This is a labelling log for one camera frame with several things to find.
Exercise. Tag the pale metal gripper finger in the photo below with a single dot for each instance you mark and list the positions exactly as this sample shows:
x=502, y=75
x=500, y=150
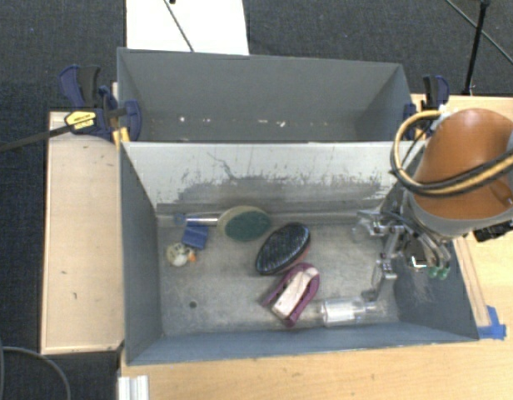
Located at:
x=367, y=223
x=383, y=273

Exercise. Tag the clear plastic bottle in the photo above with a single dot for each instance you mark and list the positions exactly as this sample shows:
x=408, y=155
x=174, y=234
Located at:
x=344, y=311

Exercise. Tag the black oval brush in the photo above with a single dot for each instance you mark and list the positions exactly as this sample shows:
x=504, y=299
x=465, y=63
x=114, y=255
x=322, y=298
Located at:
x=283, y=248

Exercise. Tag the grey metal bin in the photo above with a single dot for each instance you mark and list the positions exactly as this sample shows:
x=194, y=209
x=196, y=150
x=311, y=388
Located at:
x=256, y=173

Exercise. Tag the small white toy duck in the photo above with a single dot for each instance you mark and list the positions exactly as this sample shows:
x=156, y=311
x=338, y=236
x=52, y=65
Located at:
x=178, y=255

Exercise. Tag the pale wood board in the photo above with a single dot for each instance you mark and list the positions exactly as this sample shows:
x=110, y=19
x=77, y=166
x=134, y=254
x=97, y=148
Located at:
x=81, y=240

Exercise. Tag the black cylinder on white bracket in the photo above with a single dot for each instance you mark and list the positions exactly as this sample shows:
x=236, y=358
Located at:
x=491, y=231

